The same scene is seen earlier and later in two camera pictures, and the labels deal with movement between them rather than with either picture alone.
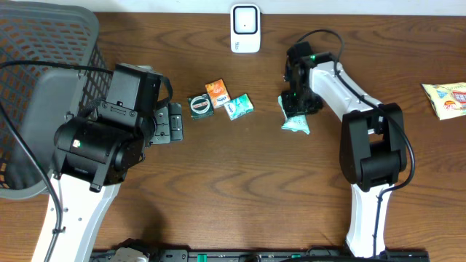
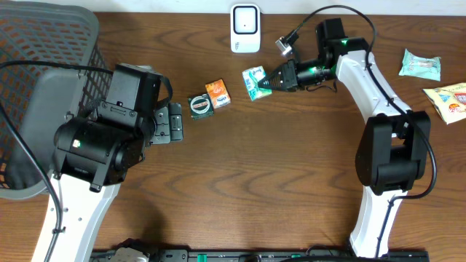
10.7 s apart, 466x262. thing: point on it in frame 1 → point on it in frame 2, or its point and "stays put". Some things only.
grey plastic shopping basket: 38,98 stays put
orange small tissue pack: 218,92 stays put
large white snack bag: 448,100 stays put
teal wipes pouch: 298,123 → 414,65
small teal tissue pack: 239,107 → 251,77
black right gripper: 314,105 → 287,79
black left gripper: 168,132 stays put
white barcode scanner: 245,32 stays put
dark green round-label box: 201,106 stays put
